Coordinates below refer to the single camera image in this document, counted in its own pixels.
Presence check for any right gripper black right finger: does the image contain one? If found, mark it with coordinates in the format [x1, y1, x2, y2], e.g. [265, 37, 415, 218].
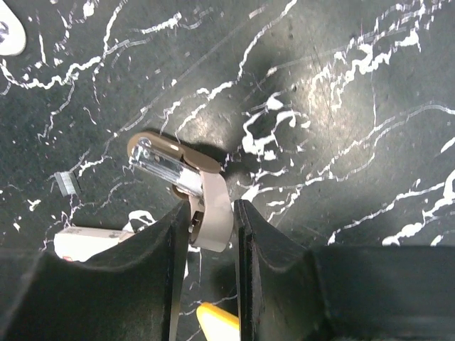
[234, 200, 454, 340]

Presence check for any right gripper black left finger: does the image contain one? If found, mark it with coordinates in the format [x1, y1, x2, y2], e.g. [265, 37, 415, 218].
[1, 202, 188, 340]

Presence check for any grey staple strip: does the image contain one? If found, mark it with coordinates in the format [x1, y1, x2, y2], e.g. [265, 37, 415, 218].
[54, 172, 78, 197]

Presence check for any beige stapler top cover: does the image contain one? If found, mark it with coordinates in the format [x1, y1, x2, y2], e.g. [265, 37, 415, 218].
[0, 0, 26, 56]

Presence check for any orange framed whiteboard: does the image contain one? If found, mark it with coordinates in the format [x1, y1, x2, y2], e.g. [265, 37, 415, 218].
[196, 303, 240, 341]

